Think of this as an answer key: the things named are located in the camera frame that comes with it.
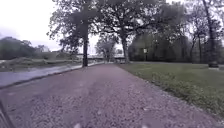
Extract grassy bank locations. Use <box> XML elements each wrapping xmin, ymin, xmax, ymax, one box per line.
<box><xmin>0</xmin><ymin>57</ymin><xmax>84</xmax><ymax>73</ymax></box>

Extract tall slender tree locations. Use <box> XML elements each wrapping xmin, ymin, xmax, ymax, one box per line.
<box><xmin>196</xmin><ymin>0</ymin><xmax>224</xmax><ymax>70</ymax></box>

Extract large dark-trunked tree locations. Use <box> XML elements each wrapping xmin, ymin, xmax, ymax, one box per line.
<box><xmin>46</xmin><ymin>0</ymin><xmax>111</xmax><ymax>68</ymax></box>

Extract grey road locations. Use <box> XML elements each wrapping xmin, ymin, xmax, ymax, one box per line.
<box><xmin>0</xmin><ymin>61</ymin><xmax>105</xmax><ymax>89</ymax></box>

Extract small tree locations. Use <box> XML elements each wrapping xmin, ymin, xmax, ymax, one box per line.
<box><xmin>94</xmin><ymin>33</ymin><xmax>119</xmax><ymax>63</ymax></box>

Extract reddish gravel path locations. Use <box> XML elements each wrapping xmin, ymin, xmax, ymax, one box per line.
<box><xmin>0</xmin><ymin>63</ymin><xmax>224</xmax><ymax>128</ymax></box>

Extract sign on pole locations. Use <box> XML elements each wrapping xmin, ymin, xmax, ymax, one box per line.
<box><xmin>142</xmin><ymin>48</ymin><xmax>148</xmax><ymax>63</ymax></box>

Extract grass strip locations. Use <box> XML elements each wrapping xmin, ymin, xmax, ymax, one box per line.
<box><xmin>116</xmin><ymin>61</ymin><xmax>224</xmax><ymax>118</ymax></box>

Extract wood of trees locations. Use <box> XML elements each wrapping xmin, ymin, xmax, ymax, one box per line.
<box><xmin>128</xmin><ymin>0</ymin><xmax>224</xmax><ymax>65</ymax></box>

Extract large spreading tree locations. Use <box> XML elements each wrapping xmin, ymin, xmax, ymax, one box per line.
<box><xmin>96</xmin><ymin>0</ymin><xmax>161</xmax><ymax>65</ymax></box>

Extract distant trees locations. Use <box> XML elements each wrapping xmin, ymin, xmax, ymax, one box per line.
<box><xmin>0</xmin><ymin>36</ymin><xmax>51</xmax><ymax>61</ymax></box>

